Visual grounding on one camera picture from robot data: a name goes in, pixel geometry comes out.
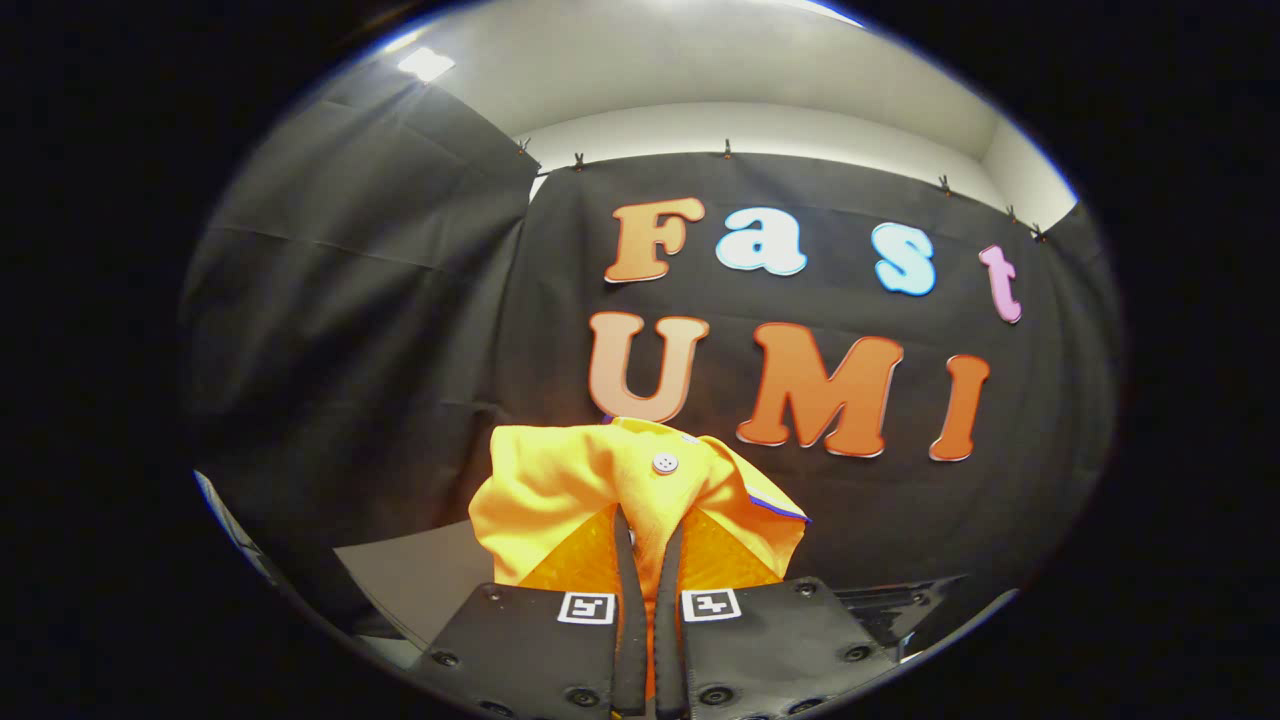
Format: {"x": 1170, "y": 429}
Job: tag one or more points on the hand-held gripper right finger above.
{"x": 780, "y": 650}

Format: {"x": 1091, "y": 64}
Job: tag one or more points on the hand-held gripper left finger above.
{"x": 530, "y": 650}

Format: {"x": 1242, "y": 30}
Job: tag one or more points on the orange polo shirt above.
{"x": 570, "y": 480}

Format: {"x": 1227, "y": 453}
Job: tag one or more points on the grey cabinet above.
{"x": 420, "y": 580}

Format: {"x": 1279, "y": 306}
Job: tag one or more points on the black backdrop cloth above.
{"x": 380, "y": 300}

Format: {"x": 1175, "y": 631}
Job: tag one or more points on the row of black cloth clips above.
{"x": 727, "y": 149}

